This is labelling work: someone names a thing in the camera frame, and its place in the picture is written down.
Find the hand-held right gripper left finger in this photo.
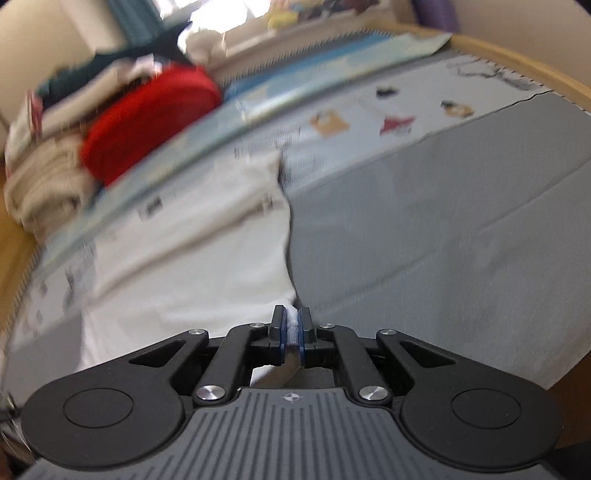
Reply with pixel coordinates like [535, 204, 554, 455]
[127, 305, 288, 407]

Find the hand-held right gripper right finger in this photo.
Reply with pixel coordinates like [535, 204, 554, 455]
[298, 307, 458, 406]

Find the white shirt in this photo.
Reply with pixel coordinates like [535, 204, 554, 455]
[81, 150, 301, 388]

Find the deer print bed sheet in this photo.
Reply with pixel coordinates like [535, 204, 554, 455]
[9, 60, 555, 352]

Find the red folded blanket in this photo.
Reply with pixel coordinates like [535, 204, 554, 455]
[79, 64, 223, 188]

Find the light blue patterned quilt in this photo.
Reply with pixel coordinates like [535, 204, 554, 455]
[37, 30, 451, 264]

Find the cream folded blanket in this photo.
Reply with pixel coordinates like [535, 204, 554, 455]
[4, 136, 100, 238]

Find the white folded bedding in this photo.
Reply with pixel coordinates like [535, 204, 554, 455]
[9, 55, 163, 145]

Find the yellow plush toy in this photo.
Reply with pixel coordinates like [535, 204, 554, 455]
[267, 0, 326, 29]

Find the dark teal shark plush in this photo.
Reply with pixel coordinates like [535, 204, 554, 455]
[37, 21, 194, 107]

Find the window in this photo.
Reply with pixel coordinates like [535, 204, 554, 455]
[161, 0, 278, 51]

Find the blue curtain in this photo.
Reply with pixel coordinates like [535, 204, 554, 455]
[110, 0, 171, 48]

